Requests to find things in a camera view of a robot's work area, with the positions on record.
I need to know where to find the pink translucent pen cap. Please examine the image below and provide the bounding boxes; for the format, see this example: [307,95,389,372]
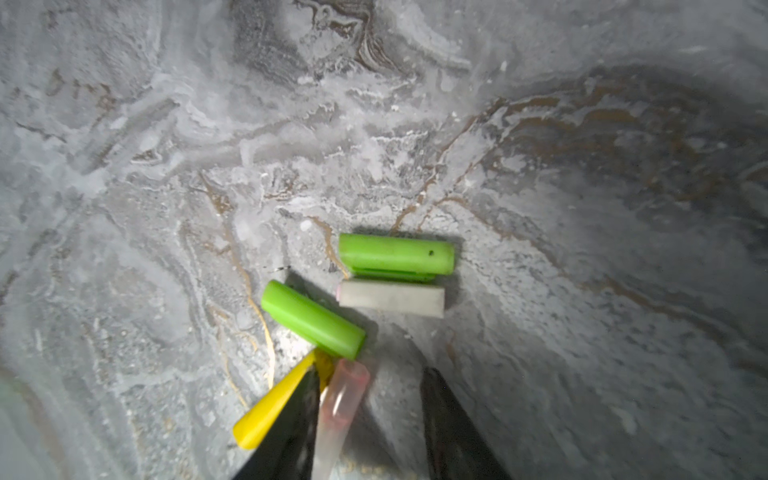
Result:
[311,359,370,480]

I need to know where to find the green pen cap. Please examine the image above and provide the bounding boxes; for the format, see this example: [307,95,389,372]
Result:
[339,233,455,282]
[261,281,366,360]

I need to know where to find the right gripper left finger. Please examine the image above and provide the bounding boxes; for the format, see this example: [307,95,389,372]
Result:
[234,366,320,480]

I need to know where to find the green pen cap upper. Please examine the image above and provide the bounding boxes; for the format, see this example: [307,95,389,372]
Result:
[339,233,455,282]

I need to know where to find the white pen cap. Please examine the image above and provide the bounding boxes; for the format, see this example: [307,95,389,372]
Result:
[336,278,445,318]

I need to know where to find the green pen cap lower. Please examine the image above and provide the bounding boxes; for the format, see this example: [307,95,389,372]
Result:
[261,281,366,360]

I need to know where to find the yellow pen cap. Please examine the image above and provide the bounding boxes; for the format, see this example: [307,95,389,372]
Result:
[232,348,334,450]

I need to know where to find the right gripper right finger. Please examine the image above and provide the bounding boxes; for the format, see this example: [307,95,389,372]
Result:
[420,367,512,479]

